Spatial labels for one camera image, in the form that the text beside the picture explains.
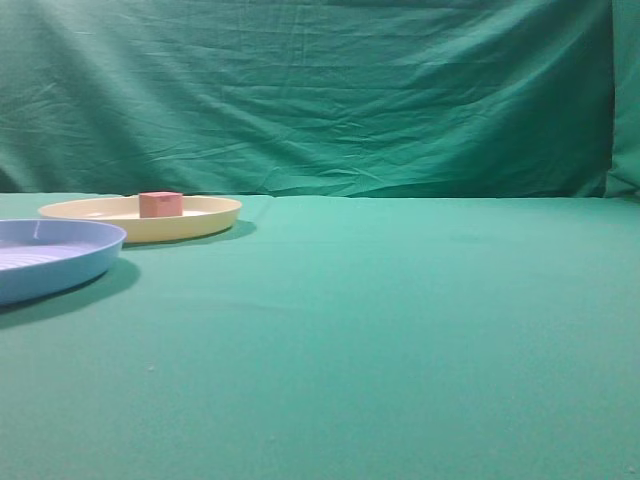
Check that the cream yellow plastic plate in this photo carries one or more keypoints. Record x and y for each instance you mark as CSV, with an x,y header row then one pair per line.
x,y
202,216

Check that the green backdrop cloth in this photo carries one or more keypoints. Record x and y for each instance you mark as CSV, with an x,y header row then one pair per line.
x,y
498,99

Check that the light blue plastic plate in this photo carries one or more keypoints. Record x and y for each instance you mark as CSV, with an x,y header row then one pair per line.
x,y
40,257

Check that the red cube block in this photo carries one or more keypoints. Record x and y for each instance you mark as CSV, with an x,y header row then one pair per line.
x,y
160,204

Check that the green table cloth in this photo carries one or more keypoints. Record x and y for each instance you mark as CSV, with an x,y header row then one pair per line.
x,y
334,338

